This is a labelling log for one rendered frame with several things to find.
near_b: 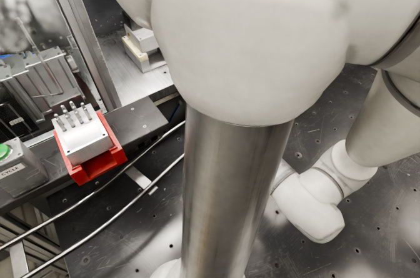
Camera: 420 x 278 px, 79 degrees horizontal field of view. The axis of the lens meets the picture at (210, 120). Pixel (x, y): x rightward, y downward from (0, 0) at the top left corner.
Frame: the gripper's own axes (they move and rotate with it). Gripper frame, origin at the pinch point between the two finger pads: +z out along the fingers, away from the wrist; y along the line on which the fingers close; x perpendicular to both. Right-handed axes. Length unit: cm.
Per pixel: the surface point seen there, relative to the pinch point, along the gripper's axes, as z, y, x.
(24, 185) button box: 7, 6, 52
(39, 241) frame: 20, -43, 70
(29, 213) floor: 65, -88, 87
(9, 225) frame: 20, -24, 70
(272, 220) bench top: -28.2, -19.8, 0.9
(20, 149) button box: 9, 15, 48
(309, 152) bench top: -18.0, -19.8, -27.7
